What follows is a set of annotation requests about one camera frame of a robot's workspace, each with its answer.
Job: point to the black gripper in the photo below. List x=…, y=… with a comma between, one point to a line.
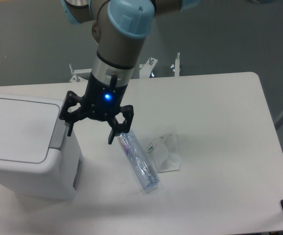
x=99, y=102

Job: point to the white plastic trash can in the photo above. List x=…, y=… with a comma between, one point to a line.
x=37, y=155

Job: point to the white metal mounting bracket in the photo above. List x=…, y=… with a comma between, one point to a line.
x=145, y=71

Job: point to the white bracket post with bolt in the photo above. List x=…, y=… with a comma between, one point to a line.
x=176, y=67

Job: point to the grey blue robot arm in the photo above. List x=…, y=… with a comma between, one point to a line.
x=120, y=28

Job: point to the clear plastic water bottle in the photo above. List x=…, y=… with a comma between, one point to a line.
x=139, y=161

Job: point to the crumpled clear plastic bag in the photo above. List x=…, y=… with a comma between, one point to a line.
x=165, y=153

